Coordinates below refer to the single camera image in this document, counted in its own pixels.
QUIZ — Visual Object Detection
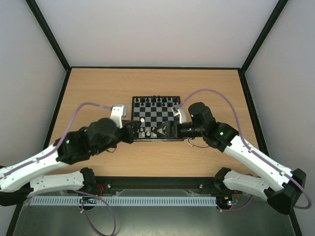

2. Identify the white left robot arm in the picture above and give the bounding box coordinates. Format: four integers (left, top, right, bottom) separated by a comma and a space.
0, 118, 142, 207

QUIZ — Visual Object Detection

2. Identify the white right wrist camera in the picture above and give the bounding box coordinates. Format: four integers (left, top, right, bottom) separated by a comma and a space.
172, 106, 187, 124

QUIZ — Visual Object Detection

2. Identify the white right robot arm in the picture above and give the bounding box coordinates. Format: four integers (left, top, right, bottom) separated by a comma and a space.
154, 102, 306, 215

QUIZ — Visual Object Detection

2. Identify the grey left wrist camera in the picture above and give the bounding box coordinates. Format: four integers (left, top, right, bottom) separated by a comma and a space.
110, 104, 128, 128

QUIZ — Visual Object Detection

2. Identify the light blue slotted cable duct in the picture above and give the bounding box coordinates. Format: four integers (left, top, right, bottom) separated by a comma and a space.
30, 196, 217, 207

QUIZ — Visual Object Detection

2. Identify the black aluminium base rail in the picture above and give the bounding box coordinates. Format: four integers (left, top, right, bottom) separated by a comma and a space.
81, 175, 234, 195

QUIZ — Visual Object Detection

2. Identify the black and silver chessboard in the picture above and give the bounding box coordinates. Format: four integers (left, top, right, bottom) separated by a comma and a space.
131, 106, 179, 141

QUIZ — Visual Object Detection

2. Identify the black chess pieces row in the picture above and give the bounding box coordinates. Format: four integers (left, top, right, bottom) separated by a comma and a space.
132, 96, 181, 108

